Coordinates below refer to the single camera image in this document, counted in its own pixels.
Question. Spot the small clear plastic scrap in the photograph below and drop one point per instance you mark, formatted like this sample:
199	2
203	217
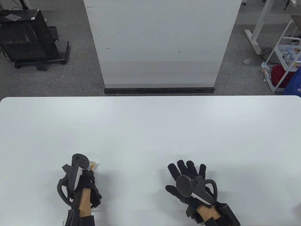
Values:
247	62

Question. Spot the person's right hand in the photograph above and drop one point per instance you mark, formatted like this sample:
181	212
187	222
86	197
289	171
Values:
188	170

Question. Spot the grey right hand controller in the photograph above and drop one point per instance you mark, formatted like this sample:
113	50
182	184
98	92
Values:
185	187

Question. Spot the grey hand controller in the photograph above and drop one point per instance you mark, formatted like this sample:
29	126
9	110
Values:
185	187
75	173

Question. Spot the white utility cart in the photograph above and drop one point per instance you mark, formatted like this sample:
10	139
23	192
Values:
281	53

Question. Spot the person's right forearm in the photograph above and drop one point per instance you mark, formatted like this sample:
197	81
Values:
209	213

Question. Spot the white partition panel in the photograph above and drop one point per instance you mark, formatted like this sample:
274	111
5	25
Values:
162	44

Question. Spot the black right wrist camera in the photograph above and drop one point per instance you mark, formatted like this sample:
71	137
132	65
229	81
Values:
229	214

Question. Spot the grey left hand controller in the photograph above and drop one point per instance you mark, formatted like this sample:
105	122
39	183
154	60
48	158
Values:
75	173

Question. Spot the person's right middle finger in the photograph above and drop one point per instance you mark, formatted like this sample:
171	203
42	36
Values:
183	167

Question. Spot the small yellow white packet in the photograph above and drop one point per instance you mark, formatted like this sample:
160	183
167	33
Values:
92	165

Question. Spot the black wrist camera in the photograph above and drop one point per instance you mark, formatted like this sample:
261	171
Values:
229	214
69	217

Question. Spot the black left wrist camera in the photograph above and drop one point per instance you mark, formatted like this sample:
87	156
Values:
69	217

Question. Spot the person's left hand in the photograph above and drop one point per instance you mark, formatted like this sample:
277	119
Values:
88	181

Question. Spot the person's left forearm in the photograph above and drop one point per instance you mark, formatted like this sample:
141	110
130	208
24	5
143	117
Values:
85	202

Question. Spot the person's right thumb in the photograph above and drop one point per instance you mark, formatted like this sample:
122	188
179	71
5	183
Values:
171	189

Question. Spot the white desk leg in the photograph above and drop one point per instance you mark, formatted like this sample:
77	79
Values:
257	26

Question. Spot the black computer cabinet on cart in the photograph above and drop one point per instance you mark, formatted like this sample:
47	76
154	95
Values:
25	38

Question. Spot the person's left fingers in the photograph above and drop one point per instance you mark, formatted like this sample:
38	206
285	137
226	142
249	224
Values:
91	179

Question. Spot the person's right little finger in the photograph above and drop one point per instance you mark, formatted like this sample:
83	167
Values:
202	170

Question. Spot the blue bag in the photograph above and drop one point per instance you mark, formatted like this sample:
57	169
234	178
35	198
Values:
294	83

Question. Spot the red bag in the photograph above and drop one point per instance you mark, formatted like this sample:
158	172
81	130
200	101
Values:
278	75

